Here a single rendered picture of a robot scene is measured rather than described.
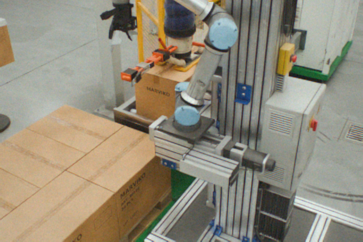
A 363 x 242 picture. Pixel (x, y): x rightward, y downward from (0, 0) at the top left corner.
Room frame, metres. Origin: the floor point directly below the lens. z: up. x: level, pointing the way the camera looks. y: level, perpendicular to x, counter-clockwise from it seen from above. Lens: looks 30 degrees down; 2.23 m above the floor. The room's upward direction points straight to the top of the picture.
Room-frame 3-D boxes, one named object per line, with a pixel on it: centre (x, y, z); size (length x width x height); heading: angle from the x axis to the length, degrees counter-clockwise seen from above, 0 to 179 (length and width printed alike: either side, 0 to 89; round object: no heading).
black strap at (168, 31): (2.85, 0.00, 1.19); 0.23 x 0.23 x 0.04
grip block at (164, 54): (2.64, 0.13, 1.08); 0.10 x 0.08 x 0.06; 60
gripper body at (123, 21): (1.71, 0.24, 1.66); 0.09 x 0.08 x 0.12; 60
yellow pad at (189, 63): (2.81, -0.08, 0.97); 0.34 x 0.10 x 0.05; 150
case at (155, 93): (2.84, 0.01, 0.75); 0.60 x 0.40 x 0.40; 149
